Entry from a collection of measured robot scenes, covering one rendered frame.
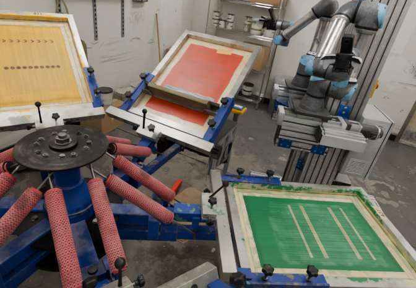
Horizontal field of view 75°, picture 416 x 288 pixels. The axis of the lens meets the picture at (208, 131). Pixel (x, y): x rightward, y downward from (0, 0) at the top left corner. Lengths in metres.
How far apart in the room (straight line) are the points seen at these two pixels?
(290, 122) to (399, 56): 3.49
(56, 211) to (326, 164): 1.86
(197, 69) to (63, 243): 1.31
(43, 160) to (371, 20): 1.61
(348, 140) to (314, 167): 0.52
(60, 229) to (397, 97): 5.00
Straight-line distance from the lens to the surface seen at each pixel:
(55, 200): 0.96
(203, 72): 1.83
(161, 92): 1.67
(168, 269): 2.27
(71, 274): 0.91
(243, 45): 1.93
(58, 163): 0.99
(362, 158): 2.27
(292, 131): 1.89
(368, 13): 1.74
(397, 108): 5.35
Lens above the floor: 1.87
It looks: 28 degrees down
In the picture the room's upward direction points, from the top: 9 degrees clockwise
